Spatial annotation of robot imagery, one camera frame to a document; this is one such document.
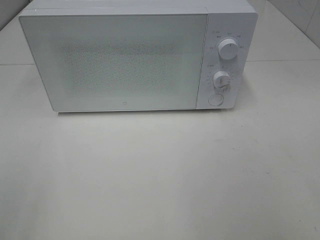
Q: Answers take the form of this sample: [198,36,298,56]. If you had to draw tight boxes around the white microwave door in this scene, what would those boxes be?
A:
[19,14,208,112]

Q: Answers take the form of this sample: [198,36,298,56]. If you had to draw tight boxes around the white microwave knob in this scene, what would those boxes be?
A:
[218,37,239,60]
[213,71,231,89]

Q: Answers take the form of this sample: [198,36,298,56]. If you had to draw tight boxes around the round door release button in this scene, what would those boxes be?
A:
[208,94,224,107]

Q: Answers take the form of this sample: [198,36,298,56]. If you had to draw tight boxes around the white microwave oven body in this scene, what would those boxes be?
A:
[18,0,258,112]

